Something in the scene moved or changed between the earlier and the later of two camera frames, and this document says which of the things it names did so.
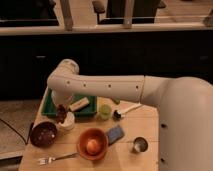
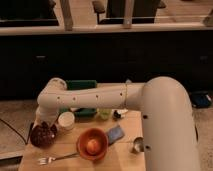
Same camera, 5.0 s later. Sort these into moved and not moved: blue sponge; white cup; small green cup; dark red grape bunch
Moved: dark red grape bunch
Not moved: small green cup; white cup; blue sponge
